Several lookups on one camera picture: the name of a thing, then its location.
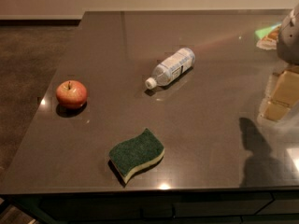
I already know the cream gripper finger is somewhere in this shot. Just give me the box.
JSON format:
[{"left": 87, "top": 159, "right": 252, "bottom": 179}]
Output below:
[{"left": 262, "top": 64, "right": 299, "bottom": 121}]

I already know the green and yellow sponge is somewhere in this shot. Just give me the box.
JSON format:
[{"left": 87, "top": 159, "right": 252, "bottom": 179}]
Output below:
[{"left": 109, "top": 129, "right": 164, "bottom": 183}]

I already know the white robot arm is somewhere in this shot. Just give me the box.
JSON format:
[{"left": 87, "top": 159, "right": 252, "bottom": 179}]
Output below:
[{"left": 260, "top": 5, "right": 299, "bottom": 121}]

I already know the green and orange snack bag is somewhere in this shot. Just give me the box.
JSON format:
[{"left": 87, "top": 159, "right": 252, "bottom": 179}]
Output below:
[{"left": 255, "top": 23, "right": 281, "bottom": 50}]

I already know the clear plastic water bottle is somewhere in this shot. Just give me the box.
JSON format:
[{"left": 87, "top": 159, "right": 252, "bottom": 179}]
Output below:
[{"left": 145, "top": 48, "right": 195, "bottom": 90}]

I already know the red apple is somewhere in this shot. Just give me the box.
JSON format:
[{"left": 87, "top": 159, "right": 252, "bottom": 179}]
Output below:
[{"left": 56, "top": 80, "right": 88, "bottom": 110}]

